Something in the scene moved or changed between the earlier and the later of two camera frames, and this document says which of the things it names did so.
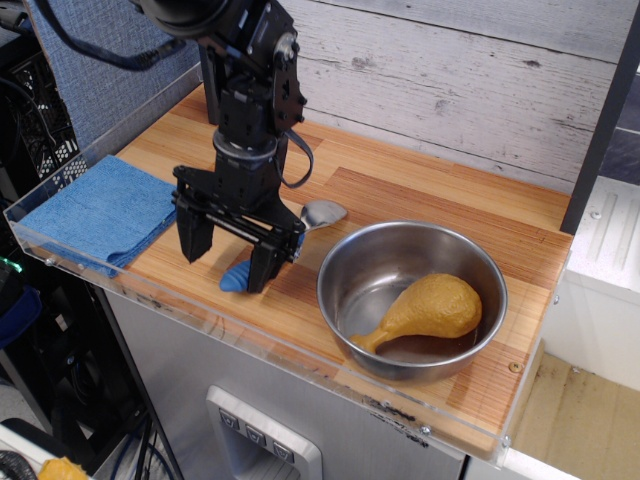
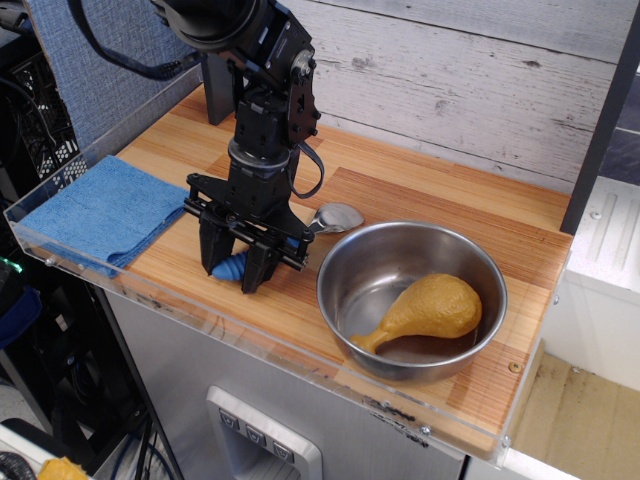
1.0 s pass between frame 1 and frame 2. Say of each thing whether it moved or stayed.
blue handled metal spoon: moved
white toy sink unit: stayed
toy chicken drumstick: stayed
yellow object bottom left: stayed
